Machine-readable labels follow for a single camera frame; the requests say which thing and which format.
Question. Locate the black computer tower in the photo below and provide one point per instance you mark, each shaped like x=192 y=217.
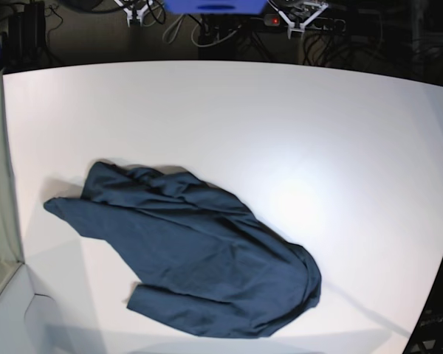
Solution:
x=27 y=33

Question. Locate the blue plastic bin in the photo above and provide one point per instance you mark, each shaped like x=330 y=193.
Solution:
x=244 y=7

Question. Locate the dark blue t-shirt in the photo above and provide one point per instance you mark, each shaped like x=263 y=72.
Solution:
x=206 y=265

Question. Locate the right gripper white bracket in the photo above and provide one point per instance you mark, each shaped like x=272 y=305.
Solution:
x=135 y=14

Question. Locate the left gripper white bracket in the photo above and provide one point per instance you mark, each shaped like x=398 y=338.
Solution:
x=297 y=9

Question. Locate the black power strip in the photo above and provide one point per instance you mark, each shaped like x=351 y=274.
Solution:
x=320 y=23

